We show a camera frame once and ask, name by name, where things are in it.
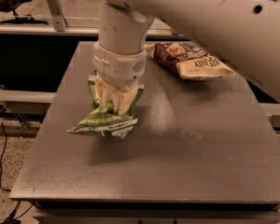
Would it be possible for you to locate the horizontal metal rail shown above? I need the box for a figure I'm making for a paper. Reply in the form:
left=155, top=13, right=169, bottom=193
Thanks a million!
left=0, top=23, right=188, bottom=41

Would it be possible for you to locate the brown and cream snack bag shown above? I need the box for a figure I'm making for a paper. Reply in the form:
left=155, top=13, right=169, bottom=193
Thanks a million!
left=145, top=42, right=235, bottom=80

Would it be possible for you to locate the grey side frame beam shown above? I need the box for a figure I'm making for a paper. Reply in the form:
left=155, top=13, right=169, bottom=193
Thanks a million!
left=0, top=90, right=55, bottom=115

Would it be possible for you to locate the black floor cable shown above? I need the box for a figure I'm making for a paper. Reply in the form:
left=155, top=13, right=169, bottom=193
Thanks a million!
left=0, top=119, right=34, bottom=224

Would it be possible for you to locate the left metal rail bracket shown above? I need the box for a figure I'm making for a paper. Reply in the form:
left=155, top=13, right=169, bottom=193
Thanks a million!
left=47, top=0, right=67, bottom=32

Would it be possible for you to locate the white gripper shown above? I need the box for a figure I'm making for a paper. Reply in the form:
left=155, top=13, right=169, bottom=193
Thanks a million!
left=93, top=42, right=147, bottom=116

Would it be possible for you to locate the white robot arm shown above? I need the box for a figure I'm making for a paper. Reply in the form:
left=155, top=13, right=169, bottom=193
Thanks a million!
left=105, top=0, right=280, bottom=103

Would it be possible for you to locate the green jalapeno chip bag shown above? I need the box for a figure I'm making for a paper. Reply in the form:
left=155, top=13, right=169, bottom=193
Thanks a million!
left=67, top=75, right=144, bottom=139

